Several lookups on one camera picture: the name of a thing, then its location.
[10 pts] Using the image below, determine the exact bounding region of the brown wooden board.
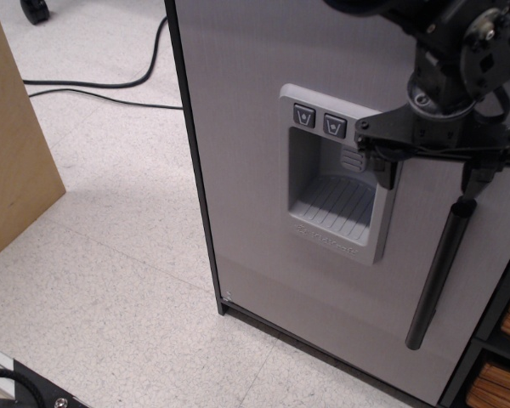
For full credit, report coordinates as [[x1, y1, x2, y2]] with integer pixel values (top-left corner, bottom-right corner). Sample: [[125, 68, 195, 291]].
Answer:
[[0, 21, 65, 252]]

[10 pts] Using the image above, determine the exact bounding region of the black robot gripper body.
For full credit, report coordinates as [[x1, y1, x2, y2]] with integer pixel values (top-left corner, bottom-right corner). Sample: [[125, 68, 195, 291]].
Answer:
[[354, 105, 510, 168]]

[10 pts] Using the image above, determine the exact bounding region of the black fridge door handle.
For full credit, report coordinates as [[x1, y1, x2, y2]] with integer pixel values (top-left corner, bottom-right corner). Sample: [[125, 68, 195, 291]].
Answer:
[[405, 198, 477, 350]]

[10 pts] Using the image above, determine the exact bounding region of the black caster wheel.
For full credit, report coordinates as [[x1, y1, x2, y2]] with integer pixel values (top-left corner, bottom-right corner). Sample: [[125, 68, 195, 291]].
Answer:
[[20, 0, 50, 26]]

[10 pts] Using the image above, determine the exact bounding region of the thick black floor cable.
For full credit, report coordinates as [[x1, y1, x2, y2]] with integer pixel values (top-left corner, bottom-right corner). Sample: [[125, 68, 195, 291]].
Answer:
[[22, 16, 170, 90]]

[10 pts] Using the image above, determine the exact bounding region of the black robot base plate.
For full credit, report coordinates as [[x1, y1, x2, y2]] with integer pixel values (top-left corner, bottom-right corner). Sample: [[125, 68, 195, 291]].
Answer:
[[0, 360, 90, 407]]

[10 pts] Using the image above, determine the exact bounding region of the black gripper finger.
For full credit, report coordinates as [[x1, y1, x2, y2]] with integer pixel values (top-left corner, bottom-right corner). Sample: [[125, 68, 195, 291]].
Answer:
[[461, 158, 502, 201], [368, 156, 398, 190]]

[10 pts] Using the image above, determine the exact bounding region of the dark grey fridge cabinet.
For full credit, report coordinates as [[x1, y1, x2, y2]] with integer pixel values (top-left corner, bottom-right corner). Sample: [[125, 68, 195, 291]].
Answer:
[[163, 0, 510, 408]]

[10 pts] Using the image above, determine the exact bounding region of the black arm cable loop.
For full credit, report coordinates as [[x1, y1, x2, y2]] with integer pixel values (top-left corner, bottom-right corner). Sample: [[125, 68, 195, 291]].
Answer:
[[471, 87, 510, 125]]

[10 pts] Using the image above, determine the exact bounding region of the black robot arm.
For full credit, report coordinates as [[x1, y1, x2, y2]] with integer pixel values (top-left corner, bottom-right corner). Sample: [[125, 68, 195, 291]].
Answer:
[[331, 1, 510, 201]]

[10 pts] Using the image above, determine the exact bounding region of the grey water dispenser panel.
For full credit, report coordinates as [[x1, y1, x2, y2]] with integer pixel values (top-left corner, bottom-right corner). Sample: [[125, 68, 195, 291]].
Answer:
[[279, 83, 396, 265]]

